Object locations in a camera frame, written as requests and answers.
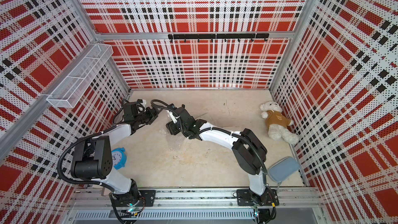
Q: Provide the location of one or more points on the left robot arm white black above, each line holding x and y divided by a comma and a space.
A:
88, 161

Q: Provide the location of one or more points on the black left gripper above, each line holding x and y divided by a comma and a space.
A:
152, 115

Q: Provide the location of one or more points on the blue alarm clock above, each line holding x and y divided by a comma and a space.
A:
119, 158

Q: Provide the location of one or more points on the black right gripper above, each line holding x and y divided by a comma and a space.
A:
170, 127

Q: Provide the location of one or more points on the white teddy bear brown shirt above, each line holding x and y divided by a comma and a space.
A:
277, 123

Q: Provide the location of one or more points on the grey blue zip pouch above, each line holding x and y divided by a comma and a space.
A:
283, 169

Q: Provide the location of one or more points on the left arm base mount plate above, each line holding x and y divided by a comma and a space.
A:
145, 198

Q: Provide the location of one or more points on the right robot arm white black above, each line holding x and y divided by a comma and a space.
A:
248, 150

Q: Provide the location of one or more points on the black wall hook rail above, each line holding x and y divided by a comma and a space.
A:
218, 36

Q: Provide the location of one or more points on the white wire mesh shelf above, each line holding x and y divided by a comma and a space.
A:
72, 88

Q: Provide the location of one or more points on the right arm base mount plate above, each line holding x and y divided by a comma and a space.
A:
246, 197

